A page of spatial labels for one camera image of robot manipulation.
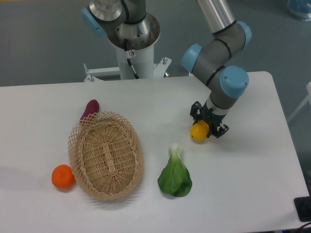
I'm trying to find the black device at table edge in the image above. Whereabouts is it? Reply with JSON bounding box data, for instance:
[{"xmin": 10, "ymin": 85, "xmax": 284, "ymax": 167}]
[{"xmin": 294, "ymin": 196, "xmax": 311, "ymax": 222}]

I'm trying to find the woven wicker basket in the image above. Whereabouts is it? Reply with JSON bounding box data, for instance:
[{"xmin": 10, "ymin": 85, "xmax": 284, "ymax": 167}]
[{"xmin": 68, "ymin": 111, "xmax": 144, "ymax": 200}]

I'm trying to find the yellow mango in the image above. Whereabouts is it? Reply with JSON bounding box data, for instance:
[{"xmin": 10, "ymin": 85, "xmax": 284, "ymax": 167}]
[{"xmin": 190, "ymin": 120, "xmax": 209, "ymax": 141}]

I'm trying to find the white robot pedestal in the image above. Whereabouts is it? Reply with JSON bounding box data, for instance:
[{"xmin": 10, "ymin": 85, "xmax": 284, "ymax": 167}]
[{"xmin": 82, "ymin": 8, "xmax": 172, "ymax": 82}]

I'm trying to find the orange tangerine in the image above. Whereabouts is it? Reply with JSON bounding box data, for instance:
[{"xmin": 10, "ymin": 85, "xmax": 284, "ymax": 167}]
[{"xmin": 51, "ymin": 165, "xmax": 75, "ymax": 189}]

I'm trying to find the purple eggplant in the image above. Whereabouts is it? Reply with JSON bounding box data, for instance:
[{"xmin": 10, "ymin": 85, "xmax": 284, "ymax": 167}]
[{"xmin": 80, "ymin": 99, "xmax": 100, "ymax": 122}]

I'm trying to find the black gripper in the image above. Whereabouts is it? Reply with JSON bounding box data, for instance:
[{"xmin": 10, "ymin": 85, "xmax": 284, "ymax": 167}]
[{"xmin": 190, "ymin": 101, "xmax": 229, "ymax": 138}]

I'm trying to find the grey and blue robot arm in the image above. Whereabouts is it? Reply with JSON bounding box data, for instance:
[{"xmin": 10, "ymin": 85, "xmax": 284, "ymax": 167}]
[{"xmin": 81, "ymin": 0, "xmax": 252, "ymax": 141}]

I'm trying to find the white frame at right edge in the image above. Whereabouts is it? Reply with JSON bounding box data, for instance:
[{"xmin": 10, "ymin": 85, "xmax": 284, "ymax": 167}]
[{"xmin": 287, "ymin": 82, "xmax": 311, "ymax": 123}]

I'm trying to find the black cable on pedestal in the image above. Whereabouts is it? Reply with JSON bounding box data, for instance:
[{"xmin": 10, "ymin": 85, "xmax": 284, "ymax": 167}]
[{"xmin": 123, "ymin": 38, "xmax": 141, "ymax": 80}]

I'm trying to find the green bok choy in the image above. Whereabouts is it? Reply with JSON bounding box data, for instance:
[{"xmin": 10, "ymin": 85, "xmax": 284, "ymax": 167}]
[{"xmin": 157, "ymin": 143, "xmax": 192, "ymax": 197}]

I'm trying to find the blue object top right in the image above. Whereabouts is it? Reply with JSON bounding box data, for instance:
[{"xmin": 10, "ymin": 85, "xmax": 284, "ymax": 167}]
[{"xmin": 287, "ymin": 0, "xmax": 311, "ymax": 21}]

